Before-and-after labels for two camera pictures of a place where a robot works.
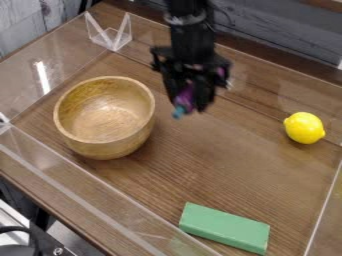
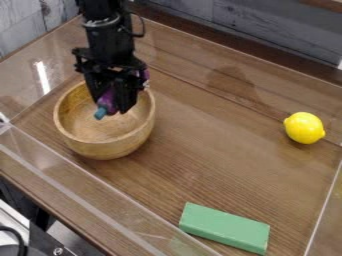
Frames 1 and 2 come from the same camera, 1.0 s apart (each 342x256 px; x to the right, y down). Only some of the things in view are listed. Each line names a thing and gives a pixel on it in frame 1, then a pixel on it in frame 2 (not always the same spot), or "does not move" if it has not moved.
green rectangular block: x=225 y=228 does not move
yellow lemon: x=304 y=128 does not move
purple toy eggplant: x=186 y=95 -> x=109 y=98
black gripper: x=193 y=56 -> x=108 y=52
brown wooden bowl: x=104 y=115 does not move
